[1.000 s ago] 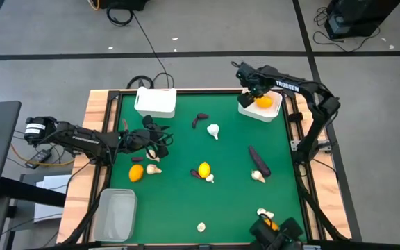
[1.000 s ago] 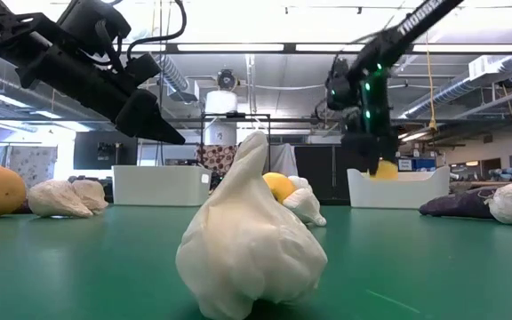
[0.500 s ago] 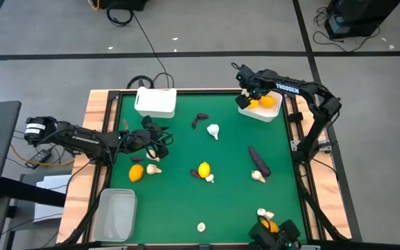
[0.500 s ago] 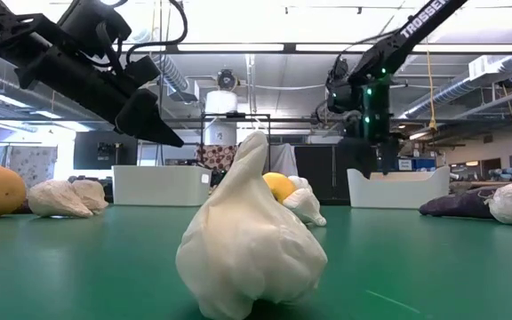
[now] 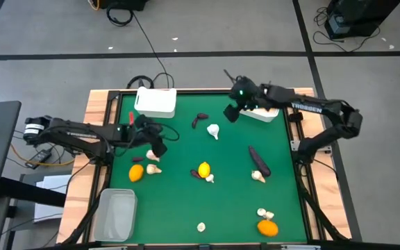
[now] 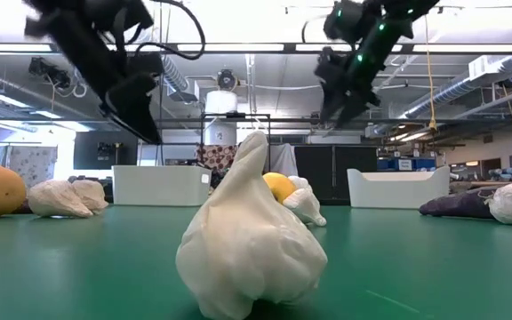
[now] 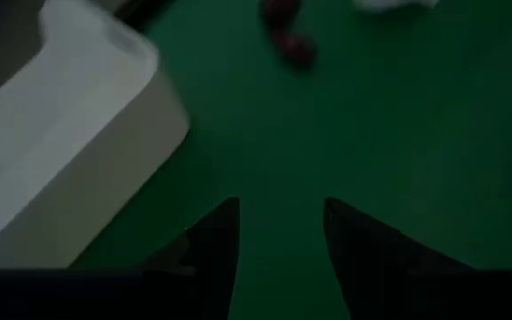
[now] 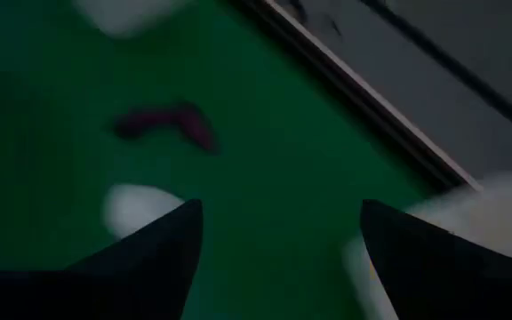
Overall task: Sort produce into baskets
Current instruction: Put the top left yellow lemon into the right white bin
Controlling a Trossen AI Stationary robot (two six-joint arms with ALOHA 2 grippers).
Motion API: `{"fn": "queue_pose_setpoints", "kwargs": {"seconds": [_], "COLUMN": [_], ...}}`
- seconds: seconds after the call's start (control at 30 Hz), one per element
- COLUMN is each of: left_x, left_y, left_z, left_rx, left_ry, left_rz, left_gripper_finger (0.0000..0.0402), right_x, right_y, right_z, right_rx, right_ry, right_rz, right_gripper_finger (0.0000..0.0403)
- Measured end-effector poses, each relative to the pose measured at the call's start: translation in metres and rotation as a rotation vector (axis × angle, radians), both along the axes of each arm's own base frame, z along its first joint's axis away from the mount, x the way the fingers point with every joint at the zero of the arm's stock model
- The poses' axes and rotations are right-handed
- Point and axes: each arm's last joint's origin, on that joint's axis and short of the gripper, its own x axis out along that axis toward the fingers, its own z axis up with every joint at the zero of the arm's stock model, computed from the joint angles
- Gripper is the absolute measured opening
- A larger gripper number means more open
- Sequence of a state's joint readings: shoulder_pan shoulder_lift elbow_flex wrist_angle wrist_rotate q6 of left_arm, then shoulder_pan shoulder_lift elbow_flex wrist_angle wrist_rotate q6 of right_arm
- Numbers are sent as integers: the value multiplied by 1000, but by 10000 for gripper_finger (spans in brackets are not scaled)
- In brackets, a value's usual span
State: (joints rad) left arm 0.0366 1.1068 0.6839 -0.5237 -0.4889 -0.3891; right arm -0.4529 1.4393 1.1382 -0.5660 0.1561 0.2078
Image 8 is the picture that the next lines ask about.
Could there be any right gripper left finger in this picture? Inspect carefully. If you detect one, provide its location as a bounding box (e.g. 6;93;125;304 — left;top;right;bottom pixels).
0;198;204;320

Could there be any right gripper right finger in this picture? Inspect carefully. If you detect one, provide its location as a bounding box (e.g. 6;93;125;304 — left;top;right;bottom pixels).
359;198;512;320

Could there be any long purple sweet potato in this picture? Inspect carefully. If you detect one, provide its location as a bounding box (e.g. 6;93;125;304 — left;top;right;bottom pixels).
111;102;218;155

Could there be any white garlic bulb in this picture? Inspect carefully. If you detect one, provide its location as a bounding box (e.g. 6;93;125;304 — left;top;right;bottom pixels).
103;184;186;241

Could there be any white plastic basket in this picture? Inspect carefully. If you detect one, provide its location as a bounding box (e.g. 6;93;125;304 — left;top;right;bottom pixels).
342;172;512;320
72;0;195;37

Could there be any green table mat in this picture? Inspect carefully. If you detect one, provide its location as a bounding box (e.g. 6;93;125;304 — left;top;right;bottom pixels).
0;0;439;320

